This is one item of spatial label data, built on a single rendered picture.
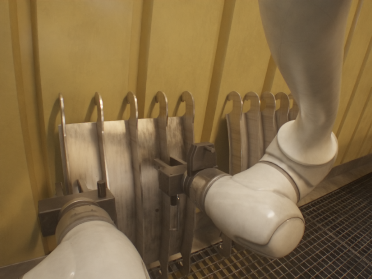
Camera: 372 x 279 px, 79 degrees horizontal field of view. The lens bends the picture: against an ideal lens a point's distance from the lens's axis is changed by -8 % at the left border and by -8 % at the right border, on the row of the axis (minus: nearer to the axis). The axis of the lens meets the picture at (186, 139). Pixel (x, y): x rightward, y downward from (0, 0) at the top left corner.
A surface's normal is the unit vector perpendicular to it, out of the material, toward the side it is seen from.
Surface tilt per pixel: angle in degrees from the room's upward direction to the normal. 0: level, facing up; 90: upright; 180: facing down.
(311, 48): 137
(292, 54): 145
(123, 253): 27
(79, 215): 17
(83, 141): 63
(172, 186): 77
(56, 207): 13
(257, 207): 38
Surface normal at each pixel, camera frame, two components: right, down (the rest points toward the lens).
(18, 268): 0.51, 0.41
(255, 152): -0.85, 0.11
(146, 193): 0.52, 0.16
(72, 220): -0.37, -0.82
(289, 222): 0.33, 0.01
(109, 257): 0.21, -0.95
